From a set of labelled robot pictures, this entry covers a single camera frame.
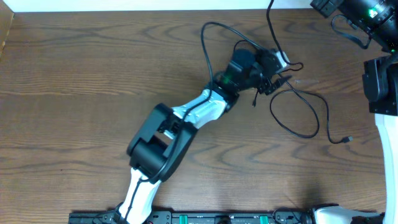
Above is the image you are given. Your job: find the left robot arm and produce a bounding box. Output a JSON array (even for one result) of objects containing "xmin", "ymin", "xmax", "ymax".
[{"xmin": 116, "ymin": 49, "xmax": 289, "ymax": 223}]

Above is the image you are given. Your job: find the left camera cable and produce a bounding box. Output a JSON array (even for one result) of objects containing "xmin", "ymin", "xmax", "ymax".
[{"xmin": 123, "ymin": 21, "xmax": 268, "ymax": 224}]

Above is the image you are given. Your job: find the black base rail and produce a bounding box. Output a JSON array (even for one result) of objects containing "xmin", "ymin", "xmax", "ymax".
[{"xmin": 68, "ymin": 209, "xmax": 314, "ymax": 224}]

